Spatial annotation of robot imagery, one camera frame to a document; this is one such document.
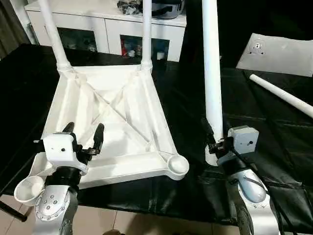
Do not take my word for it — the white plastic table top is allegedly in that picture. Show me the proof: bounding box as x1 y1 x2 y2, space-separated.
13 64 191 207

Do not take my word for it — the white plastic table leg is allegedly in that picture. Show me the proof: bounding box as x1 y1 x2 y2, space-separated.
140 0 154 73
201 0 225 167
249 73 313 118
38 0 73 74

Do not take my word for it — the black work mat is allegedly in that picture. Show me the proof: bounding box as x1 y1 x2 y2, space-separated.
0 43 313 235

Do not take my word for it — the white plastic bag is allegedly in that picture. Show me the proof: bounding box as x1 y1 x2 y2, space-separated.
236 32 313 78

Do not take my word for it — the white cabinet with glass doors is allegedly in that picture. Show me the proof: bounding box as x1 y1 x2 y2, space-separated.
24 0 188 62

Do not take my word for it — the grey curtain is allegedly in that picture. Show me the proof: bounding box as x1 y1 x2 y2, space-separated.
0 0 27 57

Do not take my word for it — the black cabinet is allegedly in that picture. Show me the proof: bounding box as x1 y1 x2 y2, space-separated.
181 0 313 70

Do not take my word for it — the black rice cooker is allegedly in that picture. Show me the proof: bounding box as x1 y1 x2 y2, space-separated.
152 0 187 20

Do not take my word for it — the dark tangled clutter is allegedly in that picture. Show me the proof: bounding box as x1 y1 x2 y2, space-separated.
116 0 144 16

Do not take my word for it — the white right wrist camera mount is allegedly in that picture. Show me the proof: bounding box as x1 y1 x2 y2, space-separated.
215 125 260 167

